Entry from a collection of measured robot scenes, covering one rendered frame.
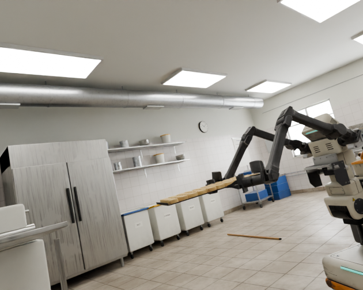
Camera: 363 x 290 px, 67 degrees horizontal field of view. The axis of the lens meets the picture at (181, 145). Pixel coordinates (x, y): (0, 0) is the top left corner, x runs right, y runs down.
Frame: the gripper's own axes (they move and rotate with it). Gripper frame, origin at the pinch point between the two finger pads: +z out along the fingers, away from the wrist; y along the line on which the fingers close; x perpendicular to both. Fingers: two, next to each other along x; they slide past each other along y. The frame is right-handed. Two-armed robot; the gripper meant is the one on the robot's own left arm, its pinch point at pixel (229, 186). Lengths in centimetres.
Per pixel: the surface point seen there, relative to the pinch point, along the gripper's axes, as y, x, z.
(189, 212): 56, 348, 232
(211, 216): 80, 403, 214
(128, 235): 56, 211, 280
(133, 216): 29, 229, 274
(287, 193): 102, 689, 102
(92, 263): 71, 131, 283
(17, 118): -181, 123, 377
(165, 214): 45, 291, 252
